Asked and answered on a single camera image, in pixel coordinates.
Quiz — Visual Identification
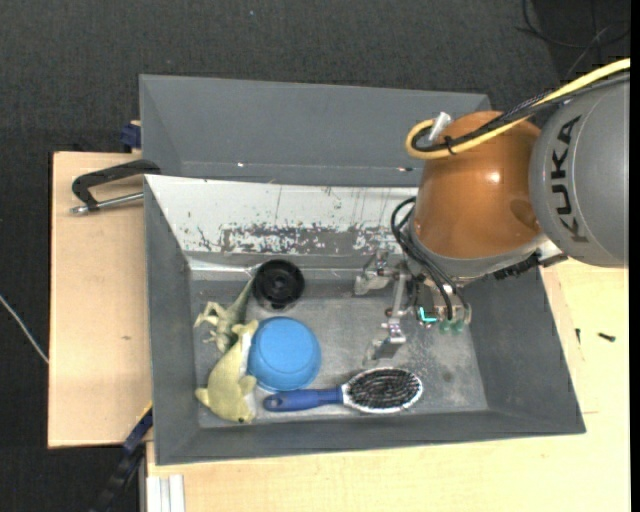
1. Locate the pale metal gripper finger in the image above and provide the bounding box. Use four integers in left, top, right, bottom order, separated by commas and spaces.
353, 250, 397, 296
362, 321, 409, 366

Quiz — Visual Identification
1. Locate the grey metal bin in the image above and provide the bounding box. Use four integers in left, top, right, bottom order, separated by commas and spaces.
138, 73, 587, 467

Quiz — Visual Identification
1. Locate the black round lid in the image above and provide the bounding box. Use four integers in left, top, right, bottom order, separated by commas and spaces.
251, 258, 307, 310

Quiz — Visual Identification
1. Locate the blue plastic bowl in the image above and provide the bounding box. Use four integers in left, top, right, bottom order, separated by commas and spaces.
246, 315, 323, 393

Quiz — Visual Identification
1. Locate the green toy lizard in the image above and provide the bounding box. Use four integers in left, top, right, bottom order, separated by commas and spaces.
193, 276, 259, 354

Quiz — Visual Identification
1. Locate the yellow-green plush shark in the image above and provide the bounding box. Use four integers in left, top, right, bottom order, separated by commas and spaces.
194, 319, 261, 425

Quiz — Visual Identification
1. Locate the pale wood flat board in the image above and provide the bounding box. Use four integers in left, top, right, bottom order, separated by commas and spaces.
47, 149, 154, 450

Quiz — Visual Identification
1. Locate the blue-handled hairbrush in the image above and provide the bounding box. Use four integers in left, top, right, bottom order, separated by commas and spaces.
262, 366, 424, 415

